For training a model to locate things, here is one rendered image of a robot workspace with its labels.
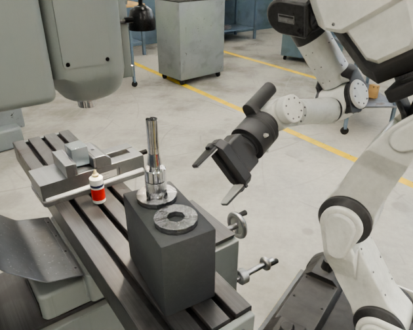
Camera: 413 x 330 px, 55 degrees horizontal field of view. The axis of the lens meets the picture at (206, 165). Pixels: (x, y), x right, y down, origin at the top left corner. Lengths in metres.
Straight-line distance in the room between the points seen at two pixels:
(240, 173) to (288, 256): 1.71
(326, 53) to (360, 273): 0.61
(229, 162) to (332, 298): 0.79
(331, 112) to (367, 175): 0.18
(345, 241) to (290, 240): 1.54
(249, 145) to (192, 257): 0.27
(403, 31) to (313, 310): 0.91
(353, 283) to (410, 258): 1.51
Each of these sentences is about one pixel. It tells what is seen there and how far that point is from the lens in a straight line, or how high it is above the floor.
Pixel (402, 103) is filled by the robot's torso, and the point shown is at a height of 1.33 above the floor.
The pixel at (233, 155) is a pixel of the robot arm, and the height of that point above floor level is 1.25.
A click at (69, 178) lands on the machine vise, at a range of 1.27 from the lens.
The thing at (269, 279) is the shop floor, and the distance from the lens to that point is 2.35.
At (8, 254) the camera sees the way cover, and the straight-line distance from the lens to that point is 1.13.
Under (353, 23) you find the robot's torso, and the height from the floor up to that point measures 1.50.
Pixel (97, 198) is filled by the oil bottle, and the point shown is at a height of 0.98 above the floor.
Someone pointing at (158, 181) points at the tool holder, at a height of 1.20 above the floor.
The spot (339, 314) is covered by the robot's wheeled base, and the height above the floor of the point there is 0.57.
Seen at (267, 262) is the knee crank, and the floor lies 0.56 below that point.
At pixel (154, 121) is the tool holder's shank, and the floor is 1.34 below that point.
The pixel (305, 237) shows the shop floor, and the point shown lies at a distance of 2.69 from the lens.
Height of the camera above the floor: 1.63
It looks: 28 degrees down
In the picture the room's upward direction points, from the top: straight up
